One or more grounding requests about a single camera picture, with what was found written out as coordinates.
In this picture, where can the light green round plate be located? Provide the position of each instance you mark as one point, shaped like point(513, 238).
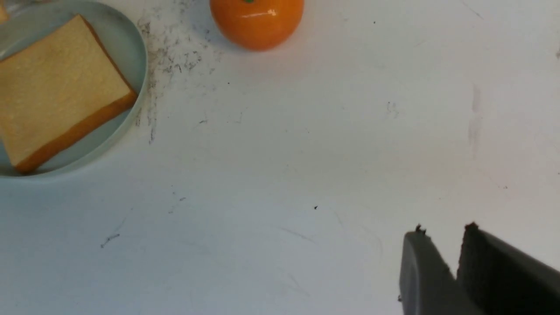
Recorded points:
point(32, 20)

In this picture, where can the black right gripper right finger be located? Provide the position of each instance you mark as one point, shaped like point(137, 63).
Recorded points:
point(502, 280)

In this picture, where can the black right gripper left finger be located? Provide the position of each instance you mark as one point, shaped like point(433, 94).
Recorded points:
point(426, 284)

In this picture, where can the orange persimmon with leaf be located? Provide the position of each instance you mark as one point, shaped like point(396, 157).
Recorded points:
point(257, 25)

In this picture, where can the toast slice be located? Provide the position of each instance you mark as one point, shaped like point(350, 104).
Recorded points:
point(57, 91)

